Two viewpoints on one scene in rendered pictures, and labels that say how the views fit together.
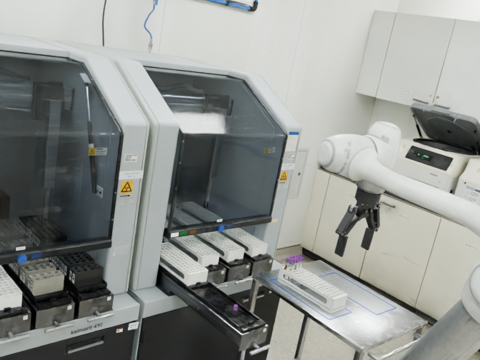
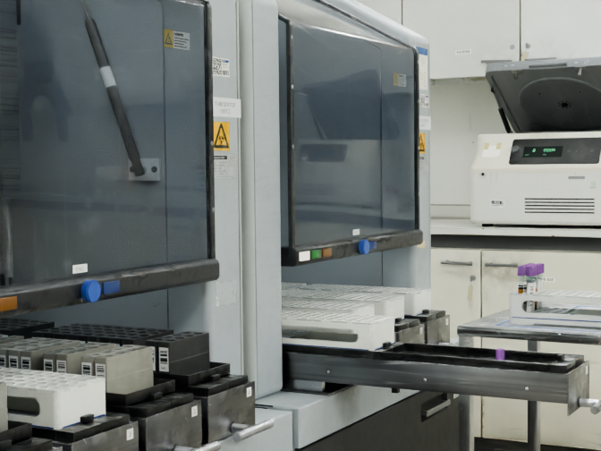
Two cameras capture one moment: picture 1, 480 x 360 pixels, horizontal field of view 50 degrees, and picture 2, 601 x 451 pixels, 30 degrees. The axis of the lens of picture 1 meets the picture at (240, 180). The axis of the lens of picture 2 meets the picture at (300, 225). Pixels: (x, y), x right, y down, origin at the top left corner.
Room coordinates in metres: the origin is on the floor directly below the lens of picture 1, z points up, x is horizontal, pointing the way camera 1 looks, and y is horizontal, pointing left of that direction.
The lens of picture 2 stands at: (0.04, 0.82, 1.14)
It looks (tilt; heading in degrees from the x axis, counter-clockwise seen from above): 3 degrees down; 343
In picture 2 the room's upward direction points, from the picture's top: 1 degrees counter-clockwise
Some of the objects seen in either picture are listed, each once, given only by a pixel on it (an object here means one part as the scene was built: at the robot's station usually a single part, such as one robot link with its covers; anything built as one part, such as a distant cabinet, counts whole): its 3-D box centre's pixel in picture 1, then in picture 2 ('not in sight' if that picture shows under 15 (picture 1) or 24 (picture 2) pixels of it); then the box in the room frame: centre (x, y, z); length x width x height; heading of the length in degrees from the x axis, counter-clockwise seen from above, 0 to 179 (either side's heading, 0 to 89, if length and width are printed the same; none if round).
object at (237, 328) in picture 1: (201, 295); (401, 368); (1.89, 0.07, 0.78); 0.73 x 0.14 x 0.09; 45
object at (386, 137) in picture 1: (378, 147); not in sight; (1.55, -0.39, 1.55); 0.13 x 0.11 x 0.16; 128
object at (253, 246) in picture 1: (239, 239); (362, 302); (2.42, -0.05, 0.83); 0.30 x 0.10 x 0.06; 45
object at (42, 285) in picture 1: (47, 284); (124, 372); (1.63, 0.60, 0.85); 0.12 x 0.02 x 0.06; 135
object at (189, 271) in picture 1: (176, 263); (311, 331); (2.02, 0.20, 0.83); 0.30 x 0.10 x 0.06; 45
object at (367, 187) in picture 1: (371, 181); not in sight; (1.56, -0.40, 1.44); 0.09 x 0.09 x 0.06
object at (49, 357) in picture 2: (36, 273); (74, 368); (1.70, 0.66, 0.85); 0.12 x 0.02 x 0.06; 134
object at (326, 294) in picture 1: (311, 287); (588, 309); (2.00, -0.38, 0.85); 0.30 x 0.10 x 0.06; 45
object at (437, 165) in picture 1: (441, 151); (562, 143); (4.01, -1.49, 1.22); 0.62 x 0.56 x 0.64; 133
